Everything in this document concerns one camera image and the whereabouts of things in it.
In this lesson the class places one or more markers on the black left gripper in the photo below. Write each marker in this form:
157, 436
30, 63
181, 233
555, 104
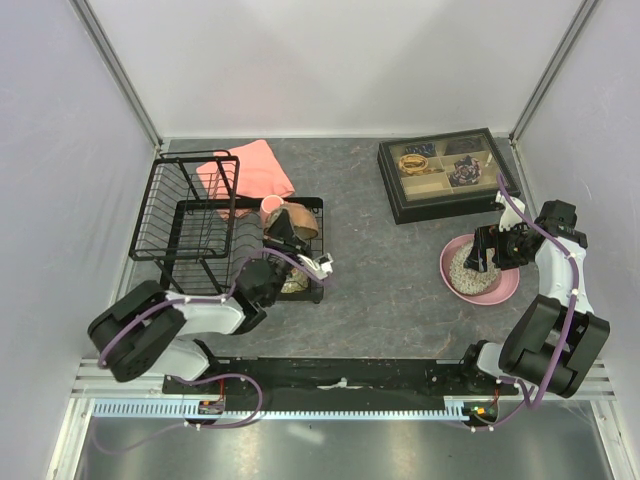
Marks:
281, 229

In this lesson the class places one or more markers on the black wire dish rack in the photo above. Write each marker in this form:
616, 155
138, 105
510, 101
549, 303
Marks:
194, 224

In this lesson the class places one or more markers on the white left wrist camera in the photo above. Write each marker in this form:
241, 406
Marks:
319, 268

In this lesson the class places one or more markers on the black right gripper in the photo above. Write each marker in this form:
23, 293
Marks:
490, 236

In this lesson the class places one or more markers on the small white patterned bowl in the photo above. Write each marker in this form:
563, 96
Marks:
296, 282

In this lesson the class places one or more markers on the pink plate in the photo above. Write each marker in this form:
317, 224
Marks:
501, 290

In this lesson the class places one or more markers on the black compartment display box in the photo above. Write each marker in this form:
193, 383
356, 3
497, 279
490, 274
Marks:
418, 187

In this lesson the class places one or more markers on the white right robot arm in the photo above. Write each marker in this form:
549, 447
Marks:
559, 337

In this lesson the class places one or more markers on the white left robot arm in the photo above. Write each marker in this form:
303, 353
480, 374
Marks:
144, 326

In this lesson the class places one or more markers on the blue patterned fabric roll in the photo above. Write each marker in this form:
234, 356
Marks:
424, 149

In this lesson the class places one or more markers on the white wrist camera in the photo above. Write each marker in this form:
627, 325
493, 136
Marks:
513, 211
319, 268

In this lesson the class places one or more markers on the speckled ceramic plate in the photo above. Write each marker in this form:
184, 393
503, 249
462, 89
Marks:
467, 281

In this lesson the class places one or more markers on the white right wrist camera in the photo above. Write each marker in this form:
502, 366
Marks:
513, 211

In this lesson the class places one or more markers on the pink folded cloth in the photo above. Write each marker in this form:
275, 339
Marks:
257, 175

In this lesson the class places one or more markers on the dark floral fabric rosette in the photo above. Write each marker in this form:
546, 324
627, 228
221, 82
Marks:
467, 172

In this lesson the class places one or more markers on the pink ceramic mug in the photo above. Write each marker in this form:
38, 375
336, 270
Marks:
268, 205

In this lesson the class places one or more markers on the brown floral bowl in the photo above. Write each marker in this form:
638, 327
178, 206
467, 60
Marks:
303, 220

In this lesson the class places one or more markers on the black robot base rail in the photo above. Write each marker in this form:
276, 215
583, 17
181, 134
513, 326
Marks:
354, 385

